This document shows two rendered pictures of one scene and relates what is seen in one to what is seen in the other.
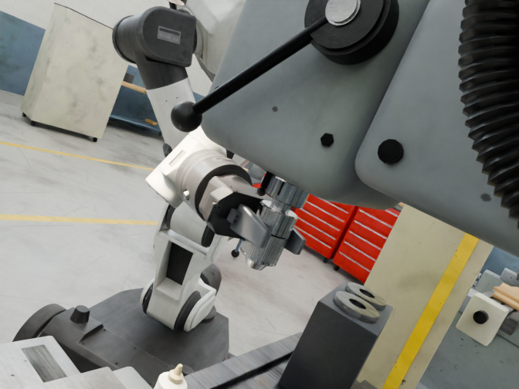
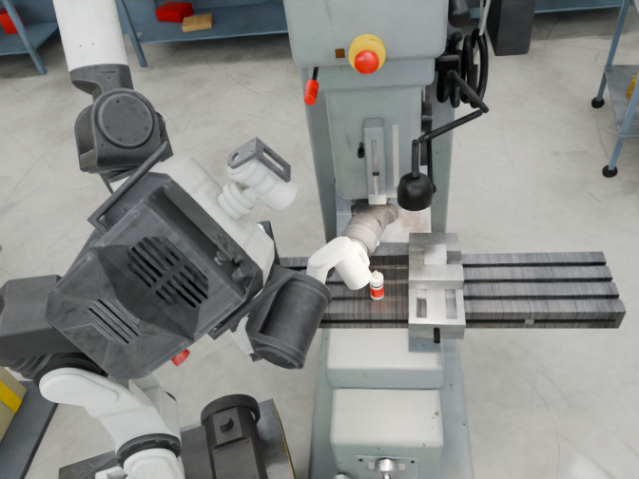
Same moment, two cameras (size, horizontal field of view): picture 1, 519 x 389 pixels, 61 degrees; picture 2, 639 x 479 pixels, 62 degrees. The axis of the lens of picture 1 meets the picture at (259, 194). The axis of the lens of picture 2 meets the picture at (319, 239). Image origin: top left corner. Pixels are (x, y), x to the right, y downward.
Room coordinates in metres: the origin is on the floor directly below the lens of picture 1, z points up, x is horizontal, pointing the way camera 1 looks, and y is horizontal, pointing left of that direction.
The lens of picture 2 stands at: (1.02, 0.89, 2.17)
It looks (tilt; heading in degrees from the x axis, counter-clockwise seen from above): 45 degrees down; 249
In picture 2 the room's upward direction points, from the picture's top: 9 degrees counter-clockwise
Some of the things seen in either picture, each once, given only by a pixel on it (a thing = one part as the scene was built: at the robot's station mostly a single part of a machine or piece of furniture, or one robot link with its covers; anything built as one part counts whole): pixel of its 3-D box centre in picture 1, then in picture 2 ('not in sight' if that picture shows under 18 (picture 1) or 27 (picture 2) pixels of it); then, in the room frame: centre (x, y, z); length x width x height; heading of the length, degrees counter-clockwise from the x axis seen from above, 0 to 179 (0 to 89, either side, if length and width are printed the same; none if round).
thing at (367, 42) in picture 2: not in sight; (366, 53); (0.61, 0.17, 1.76); 0.06 x 0.02 x 0.06; 148
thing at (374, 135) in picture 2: not in sight; (376, 162); (0.55, 0.07, 1.45); 0.04 x 0.04 x 0.21; 58
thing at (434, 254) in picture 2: not in sight; (435, 258); (0.36, 0.05, 1.01); 0.06 x 0.05 x 0.06; 146
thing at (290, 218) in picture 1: (277, 212); not in sight; (0.49, -0.03, 1.26); 0.05 x 0.05 x 0.01
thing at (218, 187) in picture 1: (230, 202); (367, 223); (0.56, 0.03, 1.24); 0.13 x 0.12 x 0.10; 130
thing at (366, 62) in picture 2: not in sight; (366, 61); (0.62, 0.19, 1.76); 0.04 x 0.03 x 0.04; 148
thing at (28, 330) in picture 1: (42, 336); not in sight; (1.17, 0.42, 0.50); 0.20 x 0.05 x 0.20; 169
